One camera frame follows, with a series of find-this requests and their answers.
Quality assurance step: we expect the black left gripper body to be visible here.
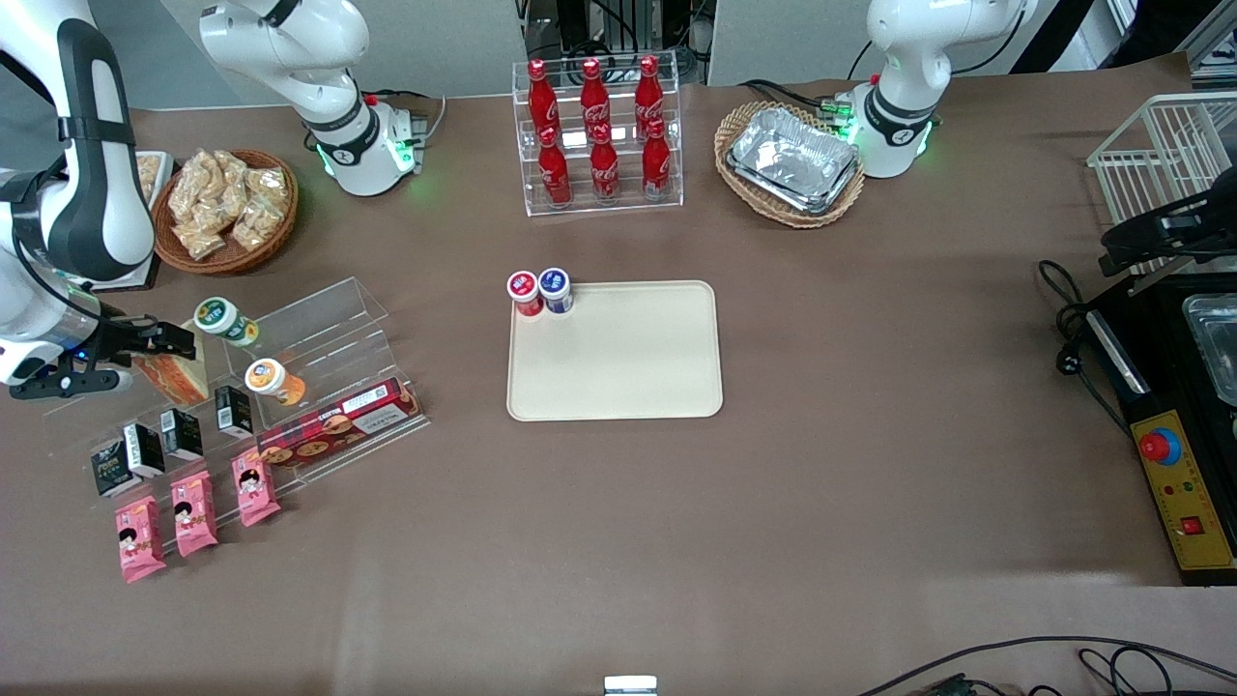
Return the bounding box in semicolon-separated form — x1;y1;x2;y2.
1155;186;1237;256

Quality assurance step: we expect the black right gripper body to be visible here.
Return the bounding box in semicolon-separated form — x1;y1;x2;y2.
81;313;161;368

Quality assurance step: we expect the triangle sandwich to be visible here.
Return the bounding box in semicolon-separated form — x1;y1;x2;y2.
130;350;211;407

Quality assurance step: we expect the white rectangular plastic tray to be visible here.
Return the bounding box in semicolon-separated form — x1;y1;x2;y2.
97;152;175;291

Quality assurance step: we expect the aluminium foil tray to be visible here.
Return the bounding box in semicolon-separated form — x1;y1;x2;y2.
727;106;861;209
730;164;861;217

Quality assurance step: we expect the cream plastic serving tray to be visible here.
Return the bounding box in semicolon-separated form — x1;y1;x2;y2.
506;280;724;422

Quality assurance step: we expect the green cap yogurt bottle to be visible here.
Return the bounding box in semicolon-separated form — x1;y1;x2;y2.
193;297;260;349

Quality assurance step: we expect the black machine with yellow panel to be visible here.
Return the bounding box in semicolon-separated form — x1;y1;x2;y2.
1082;274;1237;587

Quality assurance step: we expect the small black drink carton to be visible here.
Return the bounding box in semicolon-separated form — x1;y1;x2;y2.
160;409;204;461
91;440;132;496
124;422;166;478
215;386;254;438

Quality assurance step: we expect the dark brown wicker basket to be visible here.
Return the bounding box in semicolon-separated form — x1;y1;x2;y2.
152;148;300;276

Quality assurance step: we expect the clear bag of snacks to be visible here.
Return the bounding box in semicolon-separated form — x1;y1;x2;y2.
169;152;225;223
247;166;291;209
172;220;226;261
230;198;287;252
215;150;254;218

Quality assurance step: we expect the orange cap yogurt bottle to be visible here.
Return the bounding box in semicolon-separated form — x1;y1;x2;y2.
245;358;307;407

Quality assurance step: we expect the shiny metal container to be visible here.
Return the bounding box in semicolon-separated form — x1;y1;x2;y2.
1182;293;1237;407

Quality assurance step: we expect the clear acrylic tiered shelf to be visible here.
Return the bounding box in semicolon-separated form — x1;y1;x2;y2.
42;277;429;557

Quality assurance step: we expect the pink snack pack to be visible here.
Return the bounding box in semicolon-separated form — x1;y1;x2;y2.
171;471;219;558
115;495;167;584
232;449;282;528

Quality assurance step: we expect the red tartan cookie box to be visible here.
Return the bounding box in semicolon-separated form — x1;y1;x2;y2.
254;378;423;470

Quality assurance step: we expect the red emergency stop button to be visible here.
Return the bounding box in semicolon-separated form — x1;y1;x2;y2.
1138;425;1183;467

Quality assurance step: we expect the person in dark clothes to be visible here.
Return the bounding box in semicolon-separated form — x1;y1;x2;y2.
1010;0;1199;74

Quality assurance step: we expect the red cap yogurt bottle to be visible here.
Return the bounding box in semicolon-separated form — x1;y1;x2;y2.
506;271;544;318

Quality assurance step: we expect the blue cap yogurt bottle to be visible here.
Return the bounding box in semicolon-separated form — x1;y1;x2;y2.
537;268;574;315

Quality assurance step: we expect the light woven wicker basket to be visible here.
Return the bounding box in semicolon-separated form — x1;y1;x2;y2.
714;101;867;229

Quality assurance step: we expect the red cola bottle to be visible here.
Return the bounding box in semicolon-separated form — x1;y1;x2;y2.
642;119;673;199
537;126;573;207
527;58;561;146
578;58;612;142
590;124;621;202
633;55;666;141

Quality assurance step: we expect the clear acrylic bottle rack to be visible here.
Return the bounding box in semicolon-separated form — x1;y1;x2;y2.
512;58;684;218

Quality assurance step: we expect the white wire basket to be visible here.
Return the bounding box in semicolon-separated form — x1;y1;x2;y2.
1087;92;1237;283

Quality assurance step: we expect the black power cable with plug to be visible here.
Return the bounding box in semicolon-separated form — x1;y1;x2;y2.
1037;259;1132;436

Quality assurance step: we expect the aluminium frame rail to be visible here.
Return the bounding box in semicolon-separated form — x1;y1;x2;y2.
1181;14;1237;93

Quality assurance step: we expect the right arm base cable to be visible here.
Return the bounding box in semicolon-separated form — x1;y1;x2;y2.
362;89;448;138

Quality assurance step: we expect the black left arm base cable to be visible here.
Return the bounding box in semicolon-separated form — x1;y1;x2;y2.
739;77;853;113

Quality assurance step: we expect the long black cable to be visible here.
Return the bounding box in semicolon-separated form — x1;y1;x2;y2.
855;635;1237;696

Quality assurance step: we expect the coiled black cable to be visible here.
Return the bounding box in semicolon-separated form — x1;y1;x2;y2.
1078;646;1237;696

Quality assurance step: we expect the black equipment with cables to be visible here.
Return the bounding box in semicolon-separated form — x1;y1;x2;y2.
522;0;714;86

